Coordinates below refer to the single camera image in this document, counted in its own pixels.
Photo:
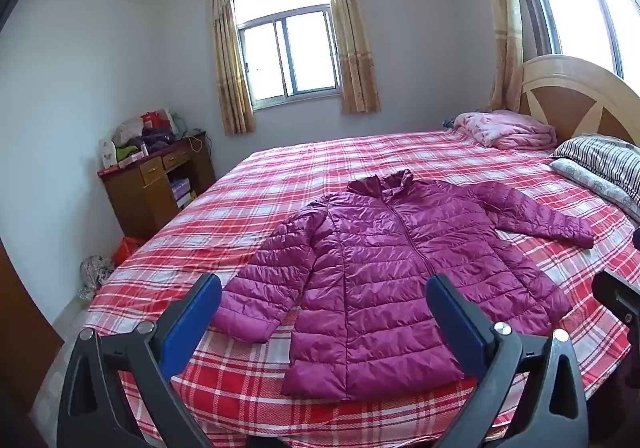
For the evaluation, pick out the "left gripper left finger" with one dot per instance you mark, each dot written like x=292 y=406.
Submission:
x=94 y=410

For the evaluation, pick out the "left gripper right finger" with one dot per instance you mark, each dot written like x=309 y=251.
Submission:
x=552 y=410

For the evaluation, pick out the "magenta quilted down jacket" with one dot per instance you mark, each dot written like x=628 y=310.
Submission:
x=352 y=267

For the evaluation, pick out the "grey patterned pillow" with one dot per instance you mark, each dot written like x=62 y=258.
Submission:
x=598 y=185

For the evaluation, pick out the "striped pillow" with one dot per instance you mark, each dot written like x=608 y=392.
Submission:
x=609 y=157

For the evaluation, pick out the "patterned bag on floor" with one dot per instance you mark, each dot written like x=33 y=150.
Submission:
x=94 y=271

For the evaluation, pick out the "red bag on floor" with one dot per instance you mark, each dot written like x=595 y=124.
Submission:
x=127 y=247

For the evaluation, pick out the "pink folded quilt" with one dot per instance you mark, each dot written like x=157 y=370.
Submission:
x=506 y=130

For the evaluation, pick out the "wooden bed headboard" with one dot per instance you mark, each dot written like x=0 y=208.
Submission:
x=577 y=97

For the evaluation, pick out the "brown wooden desk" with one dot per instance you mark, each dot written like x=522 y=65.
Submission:
x=143 y=194

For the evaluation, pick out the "red plaid bed sheet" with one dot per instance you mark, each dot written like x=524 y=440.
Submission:
x=234 y=389

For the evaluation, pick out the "clutter pile on desk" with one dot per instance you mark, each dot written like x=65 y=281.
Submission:
x=141 y=136

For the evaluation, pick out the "right tan curtain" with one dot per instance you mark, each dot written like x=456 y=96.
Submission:
x=358 y=81

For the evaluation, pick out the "side tan curtain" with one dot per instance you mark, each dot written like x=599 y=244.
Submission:
x=507 y=91

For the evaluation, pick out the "left tan curtain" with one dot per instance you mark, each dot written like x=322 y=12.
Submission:
x=233 y=95

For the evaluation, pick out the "far window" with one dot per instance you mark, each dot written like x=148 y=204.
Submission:
x=288 y=50

